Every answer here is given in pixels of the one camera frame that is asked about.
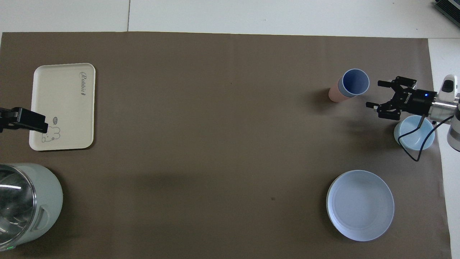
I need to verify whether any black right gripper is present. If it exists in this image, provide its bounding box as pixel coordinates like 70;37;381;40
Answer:
366;76;437;120

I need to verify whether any blue plastic cup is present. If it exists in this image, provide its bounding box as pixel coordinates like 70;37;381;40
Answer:
338;68;370;98

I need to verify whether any pink plastic cup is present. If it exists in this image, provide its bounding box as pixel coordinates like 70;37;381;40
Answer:
328;80;347;103

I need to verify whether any cream tray with rabbit print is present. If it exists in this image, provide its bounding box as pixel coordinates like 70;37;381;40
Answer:
29;63;96;151

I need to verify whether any light blue bowl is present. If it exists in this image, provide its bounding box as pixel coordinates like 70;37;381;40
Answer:
394;115;435;151

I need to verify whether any glass pot lid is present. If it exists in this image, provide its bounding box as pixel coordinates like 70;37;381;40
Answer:
0;165;37;245

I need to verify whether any pale green cooking pot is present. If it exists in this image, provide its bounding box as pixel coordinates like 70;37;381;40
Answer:
0;163;64;251

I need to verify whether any dark ridged box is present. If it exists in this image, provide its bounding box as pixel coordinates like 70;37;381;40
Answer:
434;0;460;23

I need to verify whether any blue round plate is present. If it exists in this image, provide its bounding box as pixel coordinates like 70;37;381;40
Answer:
326;170;395;242

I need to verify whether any brown table mat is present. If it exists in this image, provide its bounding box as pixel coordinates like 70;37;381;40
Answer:
0;32;451;259

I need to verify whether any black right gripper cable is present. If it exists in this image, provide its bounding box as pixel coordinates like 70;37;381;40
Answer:
398;115;455;162

